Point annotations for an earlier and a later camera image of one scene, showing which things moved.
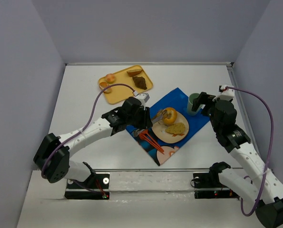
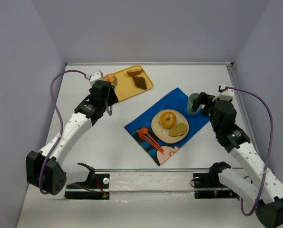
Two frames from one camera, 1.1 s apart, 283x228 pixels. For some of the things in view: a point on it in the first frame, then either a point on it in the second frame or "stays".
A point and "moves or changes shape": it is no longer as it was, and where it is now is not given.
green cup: (191, 97) stays
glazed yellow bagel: (171, 116) moves or changes shape
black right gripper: (203, 102) stays
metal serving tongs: (138, 131) to (109, 108)
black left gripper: (146, 118) to (112, 98)
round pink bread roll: (110, 78) stays
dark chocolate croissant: (140, 82) stays
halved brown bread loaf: (131, 73) stays
